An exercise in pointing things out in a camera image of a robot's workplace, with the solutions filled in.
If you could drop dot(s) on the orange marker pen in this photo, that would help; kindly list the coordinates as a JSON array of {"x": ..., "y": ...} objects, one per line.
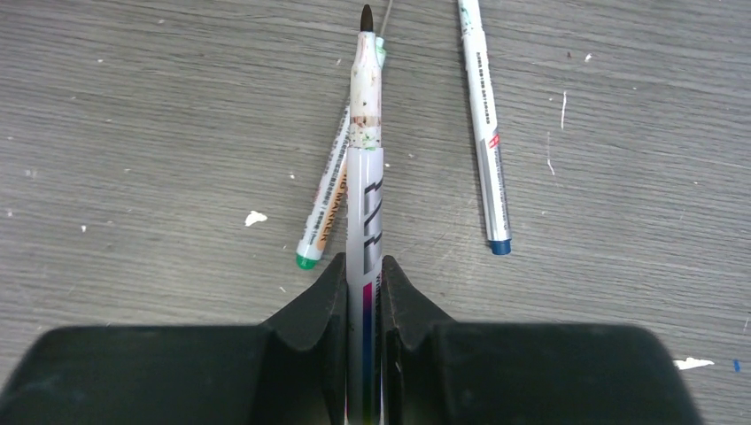
[{"x": 364, "y": 249}]

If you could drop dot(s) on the blue-end marker pen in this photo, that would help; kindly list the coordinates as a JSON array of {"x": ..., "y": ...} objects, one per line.
[{"x": 486, "y": 128}]

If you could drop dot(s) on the green-end marker pen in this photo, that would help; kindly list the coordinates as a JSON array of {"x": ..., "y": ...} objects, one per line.
[{"x": 327, "y": 200}]

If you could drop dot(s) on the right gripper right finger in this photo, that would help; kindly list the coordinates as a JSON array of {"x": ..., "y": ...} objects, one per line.
[{"x": 438, "y": 370}]

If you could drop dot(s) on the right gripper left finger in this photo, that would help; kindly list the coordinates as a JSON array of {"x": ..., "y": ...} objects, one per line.
[{"x": 288, "y": 369}]

